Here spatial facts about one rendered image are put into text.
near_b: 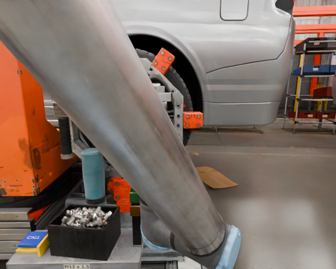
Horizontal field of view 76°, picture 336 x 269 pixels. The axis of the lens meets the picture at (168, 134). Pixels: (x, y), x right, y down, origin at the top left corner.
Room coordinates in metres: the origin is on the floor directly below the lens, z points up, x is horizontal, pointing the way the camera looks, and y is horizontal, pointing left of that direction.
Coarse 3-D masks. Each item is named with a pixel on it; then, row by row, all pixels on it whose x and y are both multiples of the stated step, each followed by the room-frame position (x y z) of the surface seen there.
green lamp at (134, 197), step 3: (132, 189) 0.68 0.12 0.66; (132, 192) 0.66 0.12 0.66; (135, 192) 0.66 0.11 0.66; (132, 195) 0.66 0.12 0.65; (135, 195) 0.66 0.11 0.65; (138, 195) 0.66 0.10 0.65; (132, 198) 0.66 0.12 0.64; (135, 198) 0.66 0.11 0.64; (138, 198) 0.66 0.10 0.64; (132, 201) 0.66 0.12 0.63; (135, 201) 0.66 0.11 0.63; (138, 201) 0.66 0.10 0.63
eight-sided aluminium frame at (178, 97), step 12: (144, 60) 0.96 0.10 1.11; (156, 72) 0.97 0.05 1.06; (168, 84) 0.97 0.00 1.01; (180, 96) 0.97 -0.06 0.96; (180, 108) 0.97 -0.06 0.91; (180, 120) 0.97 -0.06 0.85; (72, 132) 0.96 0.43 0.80; (180, 132) 0.97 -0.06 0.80; (72, 144) 0.96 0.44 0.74; (84, 144) 1.02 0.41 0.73; (108, 168) 0.98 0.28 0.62
